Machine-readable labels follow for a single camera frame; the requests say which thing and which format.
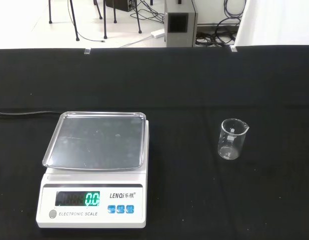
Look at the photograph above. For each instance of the black bench cloth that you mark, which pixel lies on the black bench cloth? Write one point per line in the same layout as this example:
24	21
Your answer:
174	85

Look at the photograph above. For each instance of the white electronic balance steel pan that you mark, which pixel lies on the white electronic balance steel pan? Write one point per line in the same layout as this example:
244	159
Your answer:
94	140

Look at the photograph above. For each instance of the grey metal box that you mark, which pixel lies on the grey metal box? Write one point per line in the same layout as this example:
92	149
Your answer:
180	38

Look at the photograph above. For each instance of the white power strip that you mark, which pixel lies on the white power strip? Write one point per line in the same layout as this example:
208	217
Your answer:
157	33

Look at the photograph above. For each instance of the small clear cloth clip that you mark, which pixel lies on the small clear cloth clip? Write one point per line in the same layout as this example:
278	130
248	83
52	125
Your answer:
87	51
233	48

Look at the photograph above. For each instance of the black tripod legs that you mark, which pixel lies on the black tripod legs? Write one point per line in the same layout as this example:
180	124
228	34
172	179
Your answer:
75	27
105	27

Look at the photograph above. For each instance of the black box on floor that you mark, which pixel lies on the black box on floor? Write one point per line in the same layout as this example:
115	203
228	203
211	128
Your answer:
119	5

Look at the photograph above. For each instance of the pale board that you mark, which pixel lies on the pale board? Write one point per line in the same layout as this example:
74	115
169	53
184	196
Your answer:
272	22

